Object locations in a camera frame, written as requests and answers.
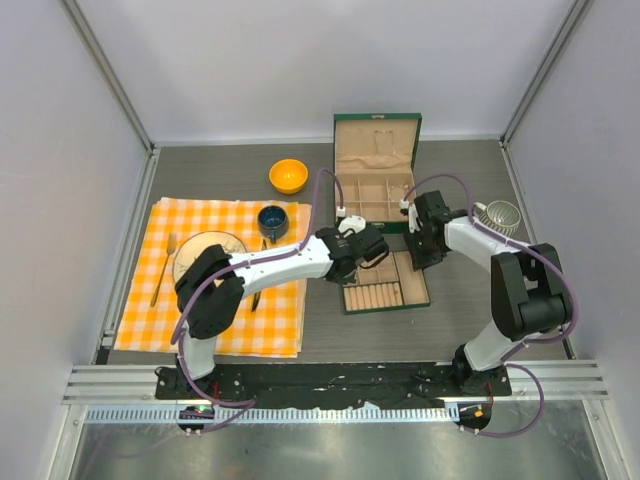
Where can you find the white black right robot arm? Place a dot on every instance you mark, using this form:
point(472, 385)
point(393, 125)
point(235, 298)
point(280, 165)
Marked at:
point(528, 294)

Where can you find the white slotted cable duct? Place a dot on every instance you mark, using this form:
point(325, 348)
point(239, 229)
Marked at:
point(197, 415)

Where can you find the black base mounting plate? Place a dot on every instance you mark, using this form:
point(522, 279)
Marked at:
point(341, 385)

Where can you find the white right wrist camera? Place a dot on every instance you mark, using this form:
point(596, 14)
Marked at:
point(409, 210)

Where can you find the black handled knife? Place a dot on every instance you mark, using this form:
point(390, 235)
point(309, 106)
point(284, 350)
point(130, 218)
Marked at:
point(257, 295)

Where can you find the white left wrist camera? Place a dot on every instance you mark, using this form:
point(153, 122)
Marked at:
point(348, 224)

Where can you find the orange bowl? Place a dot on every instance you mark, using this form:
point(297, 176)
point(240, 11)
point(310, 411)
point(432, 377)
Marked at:
point(288, 176)

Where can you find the orange white checkered cloth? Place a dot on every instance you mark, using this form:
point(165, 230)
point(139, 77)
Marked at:
point(274, 329)

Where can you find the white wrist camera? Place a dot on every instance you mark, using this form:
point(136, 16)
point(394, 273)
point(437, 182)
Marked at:
point(409, 210)
point(348, 224)

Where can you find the beige bird pattern plate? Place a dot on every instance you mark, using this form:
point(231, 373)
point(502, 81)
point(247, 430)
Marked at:
point(195, 245)

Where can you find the green jewelry tray insert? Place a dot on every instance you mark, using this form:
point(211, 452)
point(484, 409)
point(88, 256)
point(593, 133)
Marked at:
point(392, 285)

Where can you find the green jewelry box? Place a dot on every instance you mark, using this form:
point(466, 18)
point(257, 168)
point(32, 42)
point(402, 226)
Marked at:
point(374, 159)

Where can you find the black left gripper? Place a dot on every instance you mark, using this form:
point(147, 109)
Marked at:
point(342, 281)

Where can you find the dark blue mug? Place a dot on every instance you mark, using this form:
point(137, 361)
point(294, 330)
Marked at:
point(273, 222)

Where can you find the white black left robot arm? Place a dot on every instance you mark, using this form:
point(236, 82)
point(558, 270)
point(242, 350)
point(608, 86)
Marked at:
point(209, 293)

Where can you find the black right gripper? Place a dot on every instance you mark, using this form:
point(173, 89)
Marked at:
point(419, 260)

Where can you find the grey striped mug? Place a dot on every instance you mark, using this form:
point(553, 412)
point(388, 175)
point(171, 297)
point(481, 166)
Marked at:
point(499, 215)

